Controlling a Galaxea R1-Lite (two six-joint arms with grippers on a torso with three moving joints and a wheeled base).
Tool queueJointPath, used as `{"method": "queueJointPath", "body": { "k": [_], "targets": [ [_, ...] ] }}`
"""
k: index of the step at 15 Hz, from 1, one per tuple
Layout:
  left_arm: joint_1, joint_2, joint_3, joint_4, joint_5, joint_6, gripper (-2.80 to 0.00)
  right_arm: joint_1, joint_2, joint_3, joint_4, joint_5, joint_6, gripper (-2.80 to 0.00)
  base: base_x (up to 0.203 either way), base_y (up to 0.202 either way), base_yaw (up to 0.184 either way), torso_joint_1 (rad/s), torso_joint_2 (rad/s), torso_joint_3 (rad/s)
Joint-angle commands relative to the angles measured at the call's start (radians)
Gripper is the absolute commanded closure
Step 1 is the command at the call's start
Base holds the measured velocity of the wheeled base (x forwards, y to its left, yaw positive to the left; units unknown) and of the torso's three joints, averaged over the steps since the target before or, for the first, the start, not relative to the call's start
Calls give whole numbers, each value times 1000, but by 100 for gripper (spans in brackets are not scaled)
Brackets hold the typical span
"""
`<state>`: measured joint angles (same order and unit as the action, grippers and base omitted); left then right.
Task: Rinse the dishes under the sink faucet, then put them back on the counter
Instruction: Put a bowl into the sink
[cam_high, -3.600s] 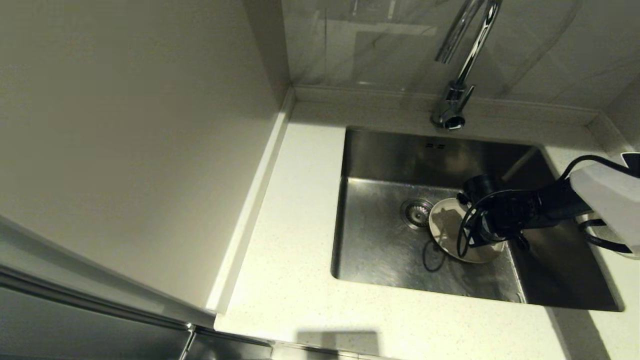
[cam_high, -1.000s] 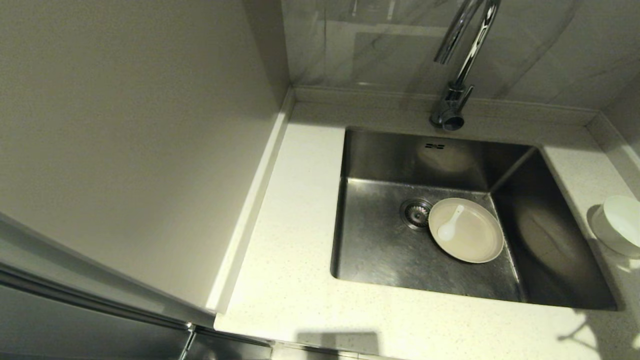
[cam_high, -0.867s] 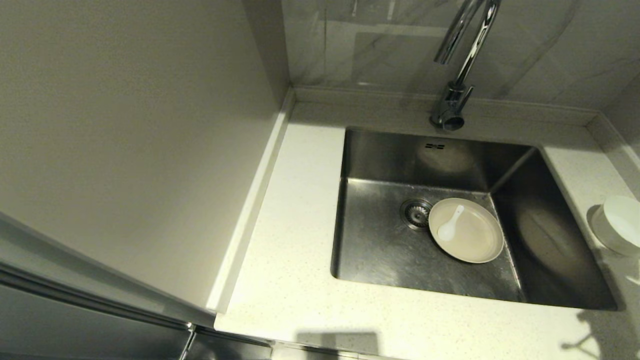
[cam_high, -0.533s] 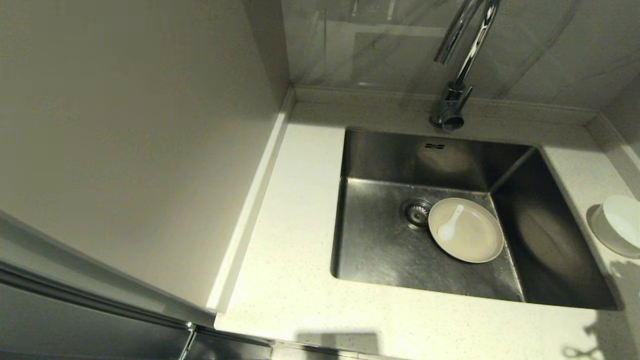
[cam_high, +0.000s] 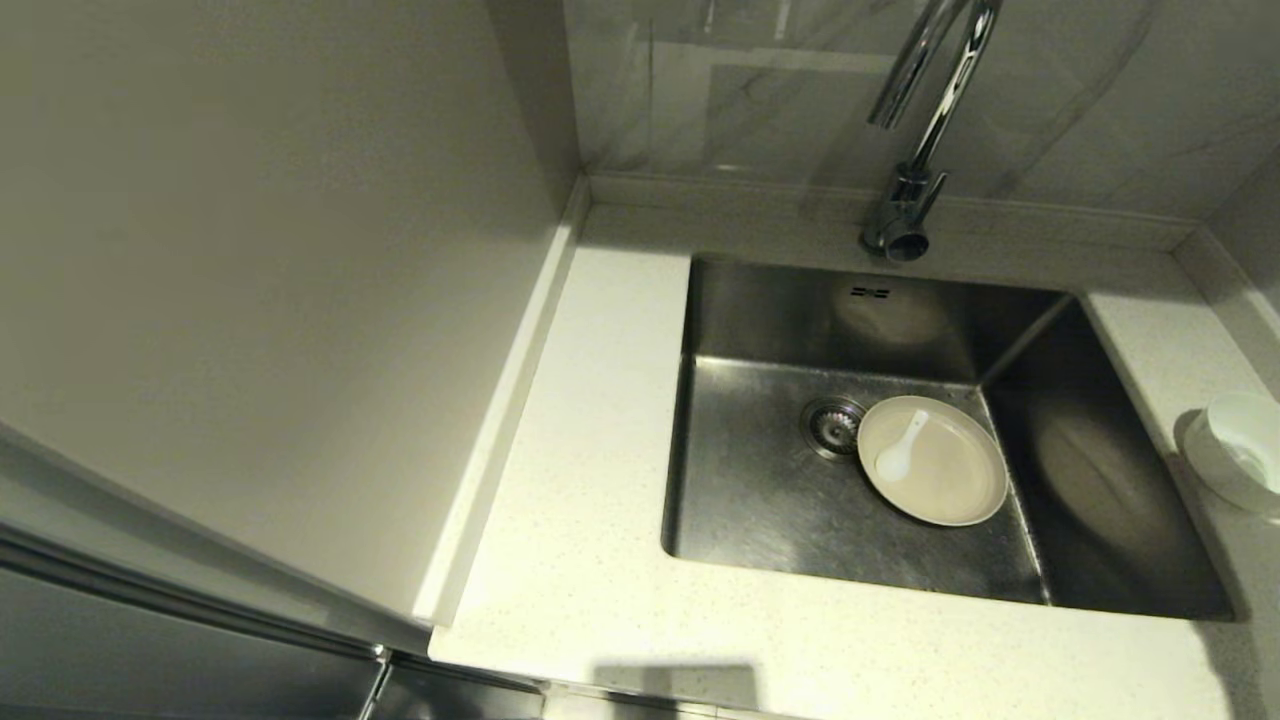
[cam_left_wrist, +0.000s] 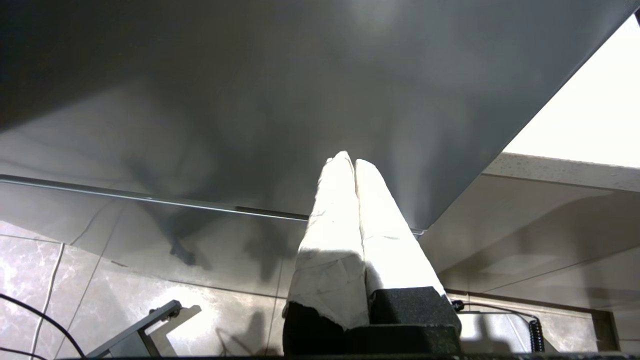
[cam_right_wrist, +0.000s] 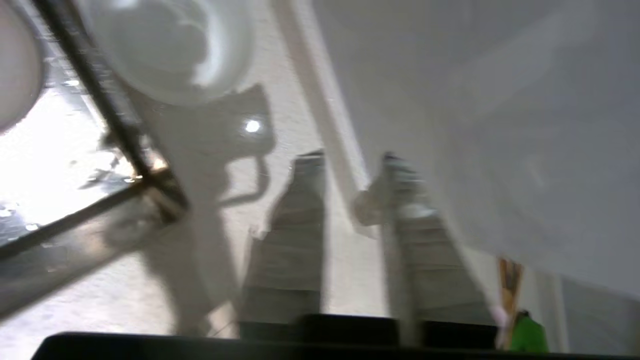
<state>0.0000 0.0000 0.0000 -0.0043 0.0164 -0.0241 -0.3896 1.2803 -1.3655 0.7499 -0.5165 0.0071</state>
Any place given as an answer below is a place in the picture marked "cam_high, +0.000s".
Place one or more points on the white ceramic spoon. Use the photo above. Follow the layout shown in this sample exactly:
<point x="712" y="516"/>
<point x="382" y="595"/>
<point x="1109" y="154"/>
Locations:
<point x="893" y="462"/>

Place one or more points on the cream round plate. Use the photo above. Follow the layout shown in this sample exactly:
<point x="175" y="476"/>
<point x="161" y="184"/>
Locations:
<point x="960" y="480"/>

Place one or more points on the stainless steel sink basin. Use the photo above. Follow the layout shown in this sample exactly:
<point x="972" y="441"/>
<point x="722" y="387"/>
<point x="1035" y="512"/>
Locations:
<point x="780" y="510"/>

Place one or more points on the round metal drain strainer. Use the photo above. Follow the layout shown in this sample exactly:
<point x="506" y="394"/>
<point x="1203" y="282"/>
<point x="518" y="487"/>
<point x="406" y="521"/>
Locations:
<point x="828" y="428"/>

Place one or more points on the chrome gooseneck faucet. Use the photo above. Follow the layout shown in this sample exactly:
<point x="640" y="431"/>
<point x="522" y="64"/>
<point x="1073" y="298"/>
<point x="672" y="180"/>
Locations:
<point x="905" y="215"/>

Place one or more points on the grey metal cabinet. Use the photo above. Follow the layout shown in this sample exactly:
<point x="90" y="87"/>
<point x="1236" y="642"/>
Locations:
<point x="150" y="640"/>

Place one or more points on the white round bowl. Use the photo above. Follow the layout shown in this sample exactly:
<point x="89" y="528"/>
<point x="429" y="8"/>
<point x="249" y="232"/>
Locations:
<point x="1225" y="465"/>

